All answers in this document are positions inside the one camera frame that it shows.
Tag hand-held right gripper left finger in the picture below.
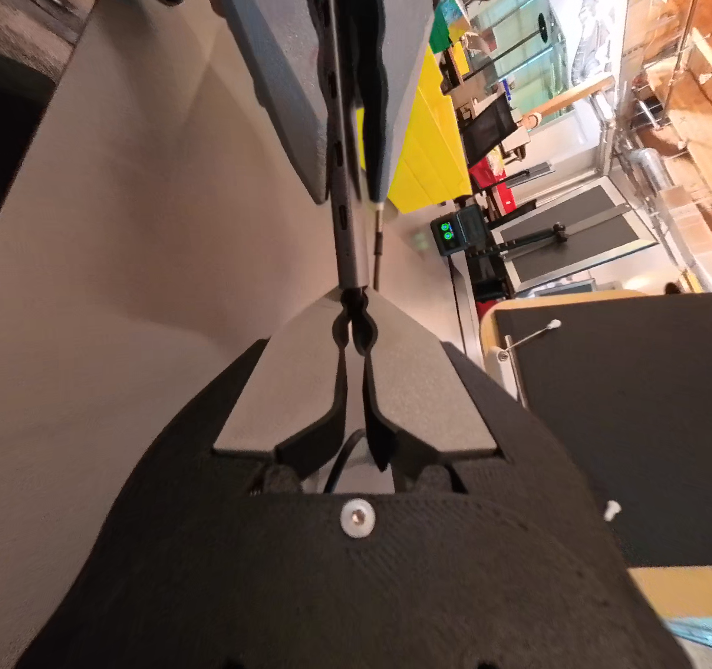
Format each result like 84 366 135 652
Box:
213 290 358 479

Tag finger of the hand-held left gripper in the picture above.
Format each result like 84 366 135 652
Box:
334 0 441 204
214 0 336 206

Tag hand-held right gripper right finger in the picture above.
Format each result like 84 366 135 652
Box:
356 290 505 473

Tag black usb-c cable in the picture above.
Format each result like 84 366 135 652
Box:
324 205 386 493

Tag green bin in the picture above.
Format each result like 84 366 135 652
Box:
427 0 465 53

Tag stack of yellow bins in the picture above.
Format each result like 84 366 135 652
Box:
356 43 474 215

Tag black monitor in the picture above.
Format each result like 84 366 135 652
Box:
462 93 515 166

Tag black pole lamp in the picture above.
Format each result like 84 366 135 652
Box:
466 12 557 82

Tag red crate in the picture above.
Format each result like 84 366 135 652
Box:
468 155 515 219

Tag small device with green display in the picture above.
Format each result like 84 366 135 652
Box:
430 205 490 258

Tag wooden beam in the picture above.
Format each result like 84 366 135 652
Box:
523 76 617 127

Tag black table mat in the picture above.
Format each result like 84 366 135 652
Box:
494 294 712 570

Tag grey partition panel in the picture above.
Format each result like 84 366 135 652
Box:
503 210 660 292
492 180 635 236

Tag wooden table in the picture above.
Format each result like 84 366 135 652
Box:
479 290 712 622

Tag silver metal duct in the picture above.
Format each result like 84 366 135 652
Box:
609 146 676 194

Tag wire shelf with cardboard boxes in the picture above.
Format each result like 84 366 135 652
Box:
612 0 712 292

